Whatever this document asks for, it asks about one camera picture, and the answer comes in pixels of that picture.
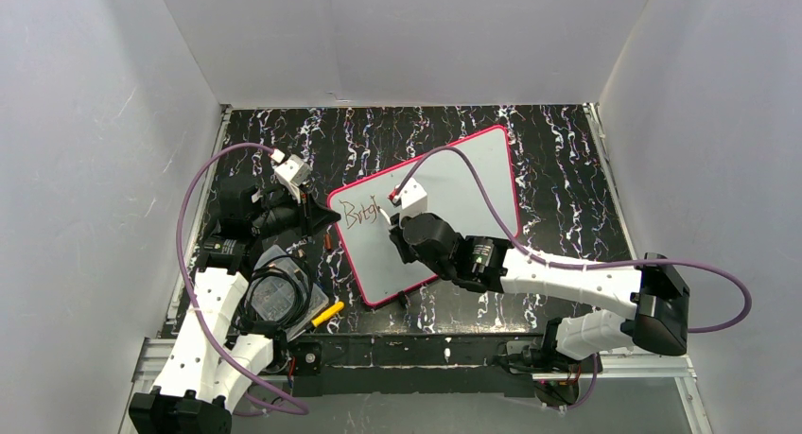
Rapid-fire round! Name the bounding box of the white marker pen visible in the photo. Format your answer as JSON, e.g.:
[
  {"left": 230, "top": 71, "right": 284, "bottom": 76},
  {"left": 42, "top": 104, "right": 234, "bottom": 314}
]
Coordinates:
[{"left": 377, "top": 207, "right": 392, "bottom": 228}]

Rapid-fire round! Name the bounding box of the pink framed whiteboard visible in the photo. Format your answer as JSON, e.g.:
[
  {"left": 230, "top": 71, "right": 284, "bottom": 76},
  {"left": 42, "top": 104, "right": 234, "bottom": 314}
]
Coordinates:
[{"left": 327, "top": 125, "right": 522, "bottom": 307}]

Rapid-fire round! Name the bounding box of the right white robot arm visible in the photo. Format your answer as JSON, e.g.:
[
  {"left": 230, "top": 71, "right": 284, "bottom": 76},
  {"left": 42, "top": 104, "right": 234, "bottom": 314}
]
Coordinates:
[{"left": 389, "top": 213, "right": 689, "bottom": 362}]

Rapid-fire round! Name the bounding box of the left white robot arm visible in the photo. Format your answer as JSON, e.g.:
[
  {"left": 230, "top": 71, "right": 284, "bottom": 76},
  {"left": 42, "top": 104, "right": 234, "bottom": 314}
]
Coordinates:
[{"left": 129, "top": 176, "right": 339, "bottom": 433}]

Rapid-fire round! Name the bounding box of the clear plastic parts box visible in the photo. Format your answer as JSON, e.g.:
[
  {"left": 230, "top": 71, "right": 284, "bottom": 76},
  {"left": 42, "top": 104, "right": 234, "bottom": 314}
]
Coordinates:
[{"left": 235, "top": 245, "right": 330, "bottom": 338}]

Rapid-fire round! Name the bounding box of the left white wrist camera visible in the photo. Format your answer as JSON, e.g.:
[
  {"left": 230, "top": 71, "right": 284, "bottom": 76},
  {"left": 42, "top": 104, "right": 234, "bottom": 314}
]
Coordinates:
[{"left": 270, "top": 149, "right": 312, "bottom": 203}]

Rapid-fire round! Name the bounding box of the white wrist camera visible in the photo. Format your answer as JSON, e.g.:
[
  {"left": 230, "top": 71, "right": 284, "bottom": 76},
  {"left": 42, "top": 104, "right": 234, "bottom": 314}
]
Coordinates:
[
  {"left": 389, "top": 178, "right": 428, "bottom": 220},
  {"left": 270, "top": 149, "right": 312, "bottom": 203}
]

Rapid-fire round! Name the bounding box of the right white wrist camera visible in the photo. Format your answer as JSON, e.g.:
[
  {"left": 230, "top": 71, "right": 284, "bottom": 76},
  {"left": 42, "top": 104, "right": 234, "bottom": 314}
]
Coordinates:
[{"left": 389, "top": 178, "right": 428, "bottom": 220}]

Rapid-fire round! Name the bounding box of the coiled black cable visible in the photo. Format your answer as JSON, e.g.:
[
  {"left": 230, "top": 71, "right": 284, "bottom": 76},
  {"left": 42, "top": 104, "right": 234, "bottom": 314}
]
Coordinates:
[{"left": 237, "top": 255, "right": 316, "bottom": 332}]

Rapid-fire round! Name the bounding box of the yellow handled tool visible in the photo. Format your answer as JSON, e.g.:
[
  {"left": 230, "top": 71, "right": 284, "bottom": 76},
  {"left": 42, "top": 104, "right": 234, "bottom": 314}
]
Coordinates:
[{"left": 310, "top": 301, "right": 345, "bottom": 329}]

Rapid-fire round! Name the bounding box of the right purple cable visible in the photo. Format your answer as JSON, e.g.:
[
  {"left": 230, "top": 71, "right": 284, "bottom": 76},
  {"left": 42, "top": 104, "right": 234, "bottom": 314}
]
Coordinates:
[{"left": 389, "top": 145, "right": 753, "bottom": 334}]

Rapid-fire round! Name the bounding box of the purple cable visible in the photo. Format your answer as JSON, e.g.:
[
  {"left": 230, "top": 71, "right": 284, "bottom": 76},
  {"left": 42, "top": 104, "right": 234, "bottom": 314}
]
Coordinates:
[
  {"left": 389, "top": 145, "right": 753, "bottom": 334},
  {"left": 176, "top": 142, "right": 311, "bottom": 417}
]

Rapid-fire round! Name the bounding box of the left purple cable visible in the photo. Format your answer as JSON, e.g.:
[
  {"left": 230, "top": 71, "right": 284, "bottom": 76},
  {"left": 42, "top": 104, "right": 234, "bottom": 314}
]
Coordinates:
[{"left": 176, "top": 142, "right": 311, "bottom": 417}]

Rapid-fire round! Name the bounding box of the aluminium frame rail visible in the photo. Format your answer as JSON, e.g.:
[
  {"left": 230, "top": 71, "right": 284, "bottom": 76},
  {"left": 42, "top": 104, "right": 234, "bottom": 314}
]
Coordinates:
[{"left": 131, "top": 336, "right": 698, "bottom": 382}]

